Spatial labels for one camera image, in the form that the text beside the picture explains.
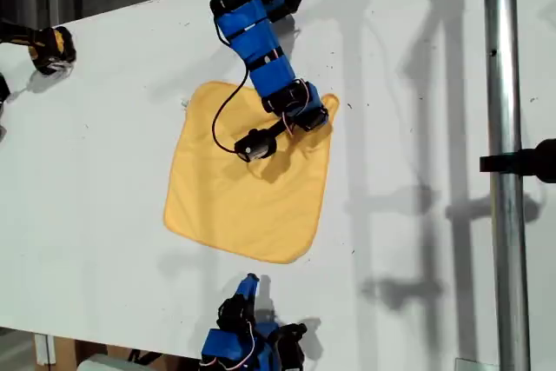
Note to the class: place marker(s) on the yellow towel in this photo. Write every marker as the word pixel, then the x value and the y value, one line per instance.
pixel 243 206

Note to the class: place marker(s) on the white container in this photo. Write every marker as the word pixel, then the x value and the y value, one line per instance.
pixel 102 364

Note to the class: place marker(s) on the brown cardboard box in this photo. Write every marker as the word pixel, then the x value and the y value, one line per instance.
pixel 65 353

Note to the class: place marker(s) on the white table leg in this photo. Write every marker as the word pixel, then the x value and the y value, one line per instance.
pixel 45 349

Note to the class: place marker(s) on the black clamp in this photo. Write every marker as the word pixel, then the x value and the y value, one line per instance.
pixel 534 162

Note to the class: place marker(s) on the black camera stalk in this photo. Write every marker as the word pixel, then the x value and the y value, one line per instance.
pixel 282 127

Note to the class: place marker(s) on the black camera box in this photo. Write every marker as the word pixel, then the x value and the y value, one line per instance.
pixel 293 345
pixel 256 147

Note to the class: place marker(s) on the steel post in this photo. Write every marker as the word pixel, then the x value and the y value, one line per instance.
pixel 504 84

